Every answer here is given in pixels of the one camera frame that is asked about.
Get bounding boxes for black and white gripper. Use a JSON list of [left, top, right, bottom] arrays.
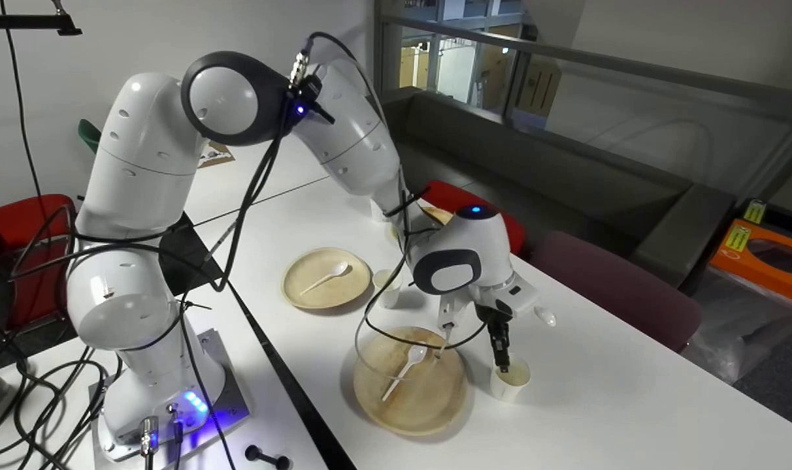
[[438, 277, 535, 369]]

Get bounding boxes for clear plastic cup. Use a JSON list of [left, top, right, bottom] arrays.
[[488, 362, 530, 399]]

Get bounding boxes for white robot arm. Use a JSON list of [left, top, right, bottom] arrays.
[[66, 52, 534, 442]]

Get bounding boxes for loose white plastic spoon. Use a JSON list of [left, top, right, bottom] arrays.
[[534, 305, 556, 330]]

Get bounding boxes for near white plastic spoon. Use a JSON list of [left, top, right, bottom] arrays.
[[379, 345, 428, 401]]

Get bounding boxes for maroon chair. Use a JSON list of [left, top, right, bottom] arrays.
[[528, 232, 699, 353]]

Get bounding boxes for near wooden plate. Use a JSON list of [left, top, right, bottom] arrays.
[[352, 327, 467, 438]]

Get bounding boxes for far wooden plate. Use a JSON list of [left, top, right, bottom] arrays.
[[417, 203, 452, 224]]

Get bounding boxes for middle white plastic spoon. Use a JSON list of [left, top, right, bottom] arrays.
[[300, 260, 352, 294]]

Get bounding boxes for orange box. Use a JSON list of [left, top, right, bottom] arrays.
[[710, 220, 792, 300]]

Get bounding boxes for green chair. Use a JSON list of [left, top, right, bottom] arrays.
[[79, 121, 100, 149]]

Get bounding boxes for red chair behind robot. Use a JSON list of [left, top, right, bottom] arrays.
[[0, 194, 75, 335]]

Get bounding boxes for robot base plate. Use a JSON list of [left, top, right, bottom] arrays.
[[93, 330, 247, 470]]

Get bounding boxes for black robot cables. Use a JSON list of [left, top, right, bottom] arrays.
[[0, 29, 493, 470]]

